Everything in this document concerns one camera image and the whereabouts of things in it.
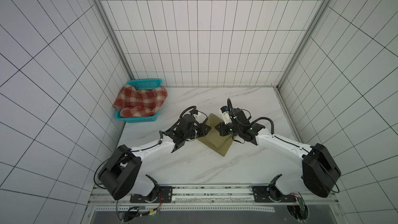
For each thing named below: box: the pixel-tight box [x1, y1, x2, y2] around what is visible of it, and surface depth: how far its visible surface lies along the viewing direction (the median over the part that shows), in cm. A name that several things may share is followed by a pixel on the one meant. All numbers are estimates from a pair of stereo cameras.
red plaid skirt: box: [112, 85, 168, 118], surface depth 102 cm
